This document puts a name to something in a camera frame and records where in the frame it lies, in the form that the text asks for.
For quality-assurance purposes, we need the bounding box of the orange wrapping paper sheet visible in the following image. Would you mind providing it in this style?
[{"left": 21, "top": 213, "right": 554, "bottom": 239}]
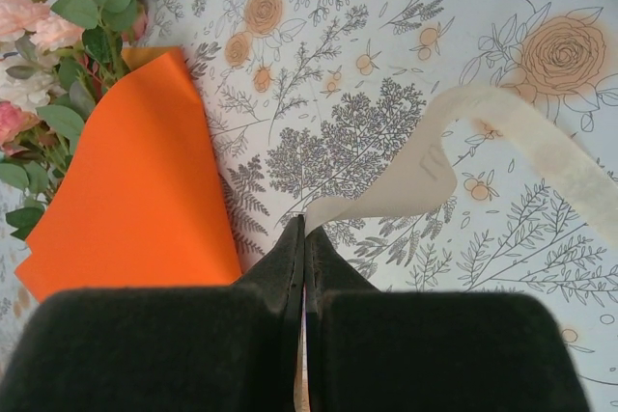
[{"left": 14, "top": 46, "right": 242, "bottom": 305}]

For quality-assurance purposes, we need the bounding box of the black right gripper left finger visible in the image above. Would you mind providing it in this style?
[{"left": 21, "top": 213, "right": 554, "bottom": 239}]
[{"left": 0, "top": 213, "right": 306, "bottom": 412}]

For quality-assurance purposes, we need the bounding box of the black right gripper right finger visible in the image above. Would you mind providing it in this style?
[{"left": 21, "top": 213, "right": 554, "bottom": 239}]
[{"left": 304, "top": 226, "right": 593, "bottom": 412}]

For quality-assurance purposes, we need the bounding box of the cream printed ribbon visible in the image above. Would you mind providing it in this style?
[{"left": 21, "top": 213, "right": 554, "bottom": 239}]
[{"left": 292, "top": 83, "right": 618, "bottom": 412}]

